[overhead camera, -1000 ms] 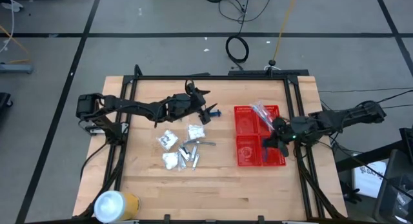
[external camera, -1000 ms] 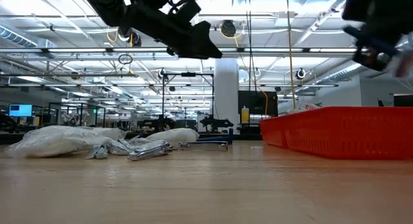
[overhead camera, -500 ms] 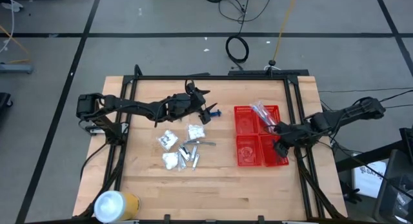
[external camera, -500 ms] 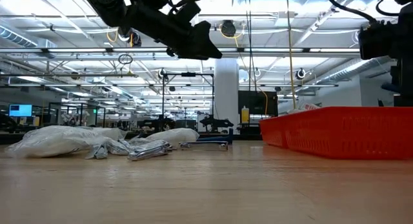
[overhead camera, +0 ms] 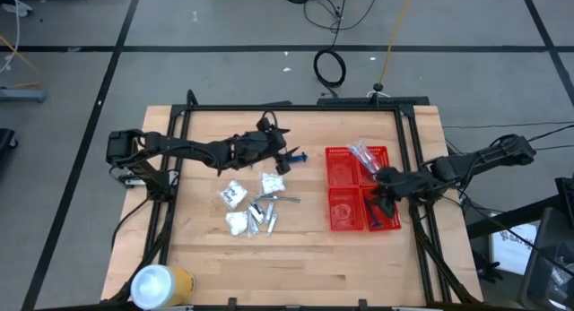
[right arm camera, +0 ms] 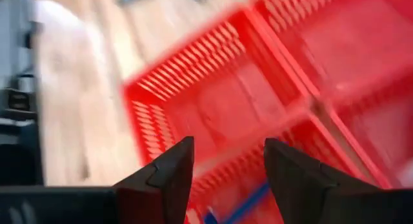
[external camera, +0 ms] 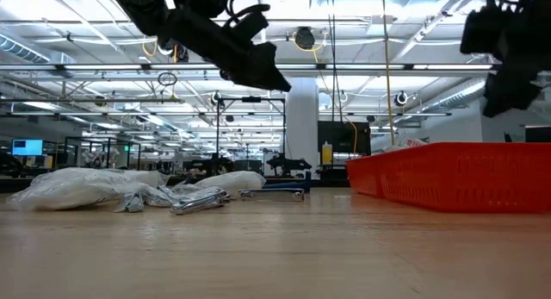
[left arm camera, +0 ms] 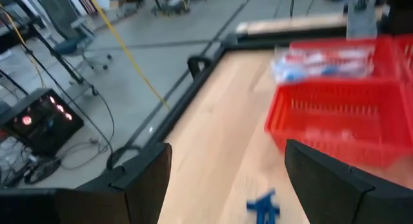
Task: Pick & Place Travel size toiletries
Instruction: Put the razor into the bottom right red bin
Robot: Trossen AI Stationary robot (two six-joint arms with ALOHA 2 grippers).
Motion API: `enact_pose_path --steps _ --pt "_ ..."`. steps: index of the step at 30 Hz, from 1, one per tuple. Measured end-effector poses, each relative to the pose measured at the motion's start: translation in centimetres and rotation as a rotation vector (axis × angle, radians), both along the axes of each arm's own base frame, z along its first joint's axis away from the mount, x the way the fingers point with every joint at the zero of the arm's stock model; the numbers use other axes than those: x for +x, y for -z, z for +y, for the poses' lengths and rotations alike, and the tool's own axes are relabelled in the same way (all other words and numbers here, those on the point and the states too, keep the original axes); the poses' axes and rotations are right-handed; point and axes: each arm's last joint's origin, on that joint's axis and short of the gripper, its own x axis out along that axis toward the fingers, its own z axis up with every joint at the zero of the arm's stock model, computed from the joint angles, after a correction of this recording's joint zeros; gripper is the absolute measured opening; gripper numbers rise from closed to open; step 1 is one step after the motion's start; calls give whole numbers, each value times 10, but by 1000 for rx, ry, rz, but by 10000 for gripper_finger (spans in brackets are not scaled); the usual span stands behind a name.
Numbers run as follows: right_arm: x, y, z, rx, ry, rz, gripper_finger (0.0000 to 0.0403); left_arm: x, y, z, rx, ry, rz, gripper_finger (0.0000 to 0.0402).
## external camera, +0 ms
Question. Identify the black framed enclosure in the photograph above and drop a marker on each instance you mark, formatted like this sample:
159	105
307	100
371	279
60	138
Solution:
108	157

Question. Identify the white cotton balls bag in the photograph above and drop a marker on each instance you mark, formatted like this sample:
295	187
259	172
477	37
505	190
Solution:
73	189
234	180

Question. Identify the red toothbrush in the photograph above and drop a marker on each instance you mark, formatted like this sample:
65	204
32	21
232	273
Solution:
411	142

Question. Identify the long ceiling light strip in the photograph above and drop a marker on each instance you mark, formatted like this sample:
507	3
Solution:
107	67

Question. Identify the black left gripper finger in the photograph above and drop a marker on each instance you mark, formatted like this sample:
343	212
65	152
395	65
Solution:
260	70

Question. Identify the silver air duct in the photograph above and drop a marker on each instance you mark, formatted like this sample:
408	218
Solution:
21	49
465	94

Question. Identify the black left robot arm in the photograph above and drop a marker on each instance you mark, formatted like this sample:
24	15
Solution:
142	6

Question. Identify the black gantry frame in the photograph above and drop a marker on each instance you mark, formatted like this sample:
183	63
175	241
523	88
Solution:
251	99

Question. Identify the blue disposable razor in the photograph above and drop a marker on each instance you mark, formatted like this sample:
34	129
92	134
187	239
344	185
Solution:
286	185

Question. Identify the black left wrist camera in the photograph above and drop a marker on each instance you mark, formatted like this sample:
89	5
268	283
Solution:
254	27

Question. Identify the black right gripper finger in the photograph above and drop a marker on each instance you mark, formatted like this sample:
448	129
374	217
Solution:
510	90

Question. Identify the blue computer monitor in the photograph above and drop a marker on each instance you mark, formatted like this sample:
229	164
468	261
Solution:
27	147

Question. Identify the chrome metal tweezers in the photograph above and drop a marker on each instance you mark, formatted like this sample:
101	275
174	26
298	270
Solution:
271	190

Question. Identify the black background robot arm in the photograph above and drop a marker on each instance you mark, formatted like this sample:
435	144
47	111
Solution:
288	164

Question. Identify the black monitor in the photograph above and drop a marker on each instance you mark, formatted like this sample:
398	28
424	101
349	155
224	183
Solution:
538	134

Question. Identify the red plastic mesh basket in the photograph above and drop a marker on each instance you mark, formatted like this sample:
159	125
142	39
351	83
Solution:
473	178
363	178

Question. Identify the black aluminium table frame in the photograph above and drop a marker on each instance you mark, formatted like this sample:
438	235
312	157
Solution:
327	183

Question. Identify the yellow bottle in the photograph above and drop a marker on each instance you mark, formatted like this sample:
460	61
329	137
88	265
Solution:
327	154

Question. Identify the black wall screen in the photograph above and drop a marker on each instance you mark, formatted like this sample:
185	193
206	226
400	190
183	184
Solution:
344	137

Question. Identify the silver nail clipper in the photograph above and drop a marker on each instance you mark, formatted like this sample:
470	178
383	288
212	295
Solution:
215	192
131	203
157	197
193	206

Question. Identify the white building column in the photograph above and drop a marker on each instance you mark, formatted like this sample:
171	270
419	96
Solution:
302	126

